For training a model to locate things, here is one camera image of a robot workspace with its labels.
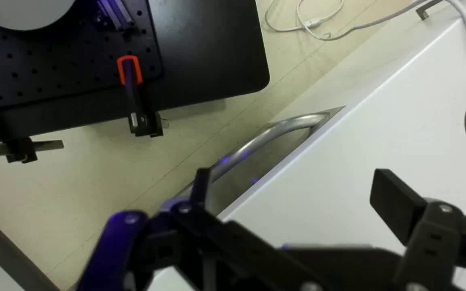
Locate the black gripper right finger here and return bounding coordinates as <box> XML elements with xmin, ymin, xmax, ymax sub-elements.
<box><xmin>368</xmin><ymin>168</ymin><xmax>466</xmax><ymax>291</ymax></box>

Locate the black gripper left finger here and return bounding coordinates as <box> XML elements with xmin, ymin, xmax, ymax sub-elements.
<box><xmin>75</xmin><ymin>167</ymin><xmax>320</xmax><ymax>291</ymax></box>

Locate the black base board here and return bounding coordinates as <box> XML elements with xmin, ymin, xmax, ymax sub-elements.
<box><xmin>0</xmin><ymin>0</ymin><xmax>271</xmax><ymax>134</ymax></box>

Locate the black clamp jaw steel bar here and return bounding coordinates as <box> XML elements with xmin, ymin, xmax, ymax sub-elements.
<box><xmin>0</xmin><ymin>136</ymin><xmax>66</xmax><ymax>167</ymax></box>

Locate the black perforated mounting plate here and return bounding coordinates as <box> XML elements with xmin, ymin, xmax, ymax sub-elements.
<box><xmin>0</xmin><ymin>0</ymin><xmax>164</xmax><ymax>113</ymax></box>

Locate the white drawer curved steel handle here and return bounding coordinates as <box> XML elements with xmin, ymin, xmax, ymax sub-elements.
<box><xmin>158</xmin><ymin>105</ymin><xmax>347</xmax><ymax>217</ymax></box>

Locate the black clamp with orange handle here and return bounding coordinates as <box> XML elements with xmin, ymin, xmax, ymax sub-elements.
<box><xmin>114</xmin><ymin>53</ymin><xmax>164</xmax><ymax>139</ymax></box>

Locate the thin white cable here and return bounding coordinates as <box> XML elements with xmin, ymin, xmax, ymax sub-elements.
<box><xmin>263</xmin><ymin>0</ymin><xmax>431</xmax><ymax>44</ymax></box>

